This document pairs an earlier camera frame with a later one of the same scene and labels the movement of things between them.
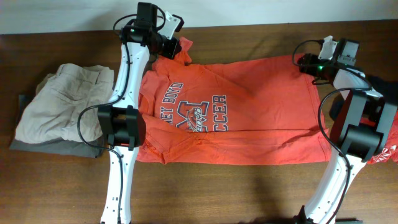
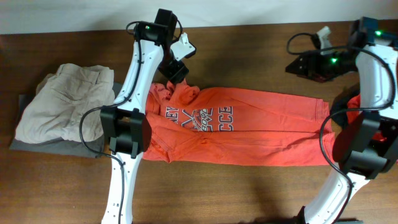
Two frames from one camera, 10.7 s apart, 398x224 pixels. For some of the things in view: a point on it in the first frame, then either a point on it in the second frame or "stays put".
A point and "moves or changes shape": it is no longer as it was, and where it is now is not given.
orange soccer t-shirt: (265, 112) moves or changes shape
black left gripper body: (166, 46) to (170, 68)
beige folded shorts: (61, 98) stays put
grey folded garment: (58, 147) stays put
